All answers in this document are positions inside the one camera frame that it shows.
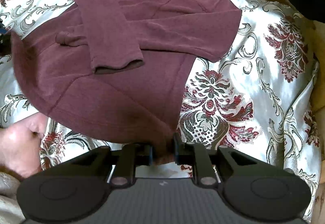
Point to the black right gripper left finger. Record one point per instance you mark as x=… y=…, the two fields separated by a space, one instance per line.
x=127 y=160

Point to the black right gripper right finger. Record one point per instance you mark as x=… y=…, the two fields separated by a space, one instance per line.
x=195 y=155

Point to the maroon long-sleeve sweater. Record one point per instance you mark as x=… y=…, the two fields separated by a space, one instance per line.
x=115 y=70

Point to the bare human hand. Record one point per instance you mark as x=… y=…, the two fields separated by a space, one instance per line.
x=20 y=146

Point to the white floral satin bedspread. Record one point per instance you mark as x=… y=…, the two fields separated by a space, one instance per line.
x=256 y=99

